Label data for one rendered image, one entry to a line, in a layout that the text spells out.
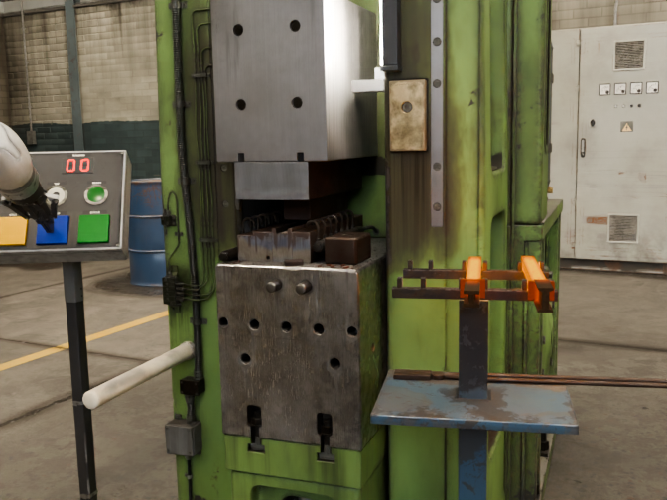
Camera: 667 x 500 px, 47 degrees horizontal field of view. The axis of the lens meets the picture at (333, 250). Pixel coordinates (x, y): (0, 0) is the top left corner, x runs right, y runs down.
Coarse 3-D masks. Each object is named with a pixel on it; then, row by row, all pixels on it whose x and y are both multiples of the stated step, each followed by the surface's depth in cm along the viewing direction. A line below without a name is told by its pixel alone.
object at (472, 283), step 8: (472, 264) 163; (480, 264) 162; (472, 272) 153; (480, 272) 154; (464, 280) 143; (472, 280) 142; (480, 280) 142; (464, 288) 136; (472, 288) 136; (480, 288) 142; (464, 296) 143; (472, 296) 134; (480, 296) 142; (464, 304) 134; (472, 304) 134
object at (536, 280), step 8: (528, 256) 171; (528, 264) 161; (536, 264) 161; (528, 272) 152; (536, 272) 152; (528, 280) 151; (536, 280) 138; (544, 280) 138; (528, 288) 140; (536, 288) 139; (544, 288) 131; (552, 288) 131; (528, 296) 140; (536, 296) 140; (544, 296) 131; (552, 296) 139; (536, 304) 136; (544, 304) 132
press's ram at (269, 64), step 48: (240, 0) 184; (288, 0) 180; (336, 0) 185; (240, 48) 186; (288, 48) 182; (336, 48) 186; (240, 96) 188; (288, 96) 184; (336, 96) 187; (240, 144) 190; (288, 144) 185; (336, 144) 188
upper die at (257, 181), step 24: (240, 168) 191; (264, 168) 188; (288, 168) 186; (312, 168) 187; (336, 168) 204; (360, 168) 223; (240, 192) 192; (264, 192) 189; (288, 192) 187; (312, 192) 187; (336, 192) 204
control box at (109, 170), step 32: (32, 160) 196; (64, 160) 196; (96, 160) 197; (128, 160) 201; (128, 192) 200; (32, 224) 189; (128, 224) 198; (0, 256) 188; (32, 256) 189; (64, 256) 191; (96, 256) 192
